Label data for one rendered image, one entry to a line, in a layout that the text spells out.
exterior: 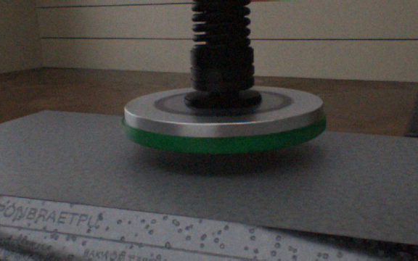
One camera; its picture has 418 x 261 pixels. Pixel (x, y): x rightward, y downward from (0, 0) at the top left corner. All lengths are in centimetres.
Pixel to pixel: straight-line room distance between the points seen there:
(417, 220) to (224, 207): 15
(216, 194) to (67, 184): 14
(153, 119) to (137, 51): 745
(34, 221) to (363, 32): 614
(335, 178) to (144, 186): 18
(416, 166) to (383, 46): 593
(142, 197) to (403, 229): 21
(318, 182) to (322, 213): 7
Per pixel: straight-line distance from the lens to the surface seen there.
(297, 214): 40
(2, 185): 52
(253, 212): 40
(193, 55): 53
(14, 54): 889
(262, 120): 45
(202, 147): 45
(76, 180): 50
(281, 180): 47
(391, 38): 643
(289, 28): 673
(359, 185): 47
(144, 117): 48
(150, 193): 45
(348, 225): 39
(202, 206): 41
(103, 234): 42
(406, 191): 46
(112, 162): 54
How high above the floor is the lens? 98
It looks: 14 degrees down
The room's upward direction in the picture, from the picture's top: 2 degrees counter-clockwise
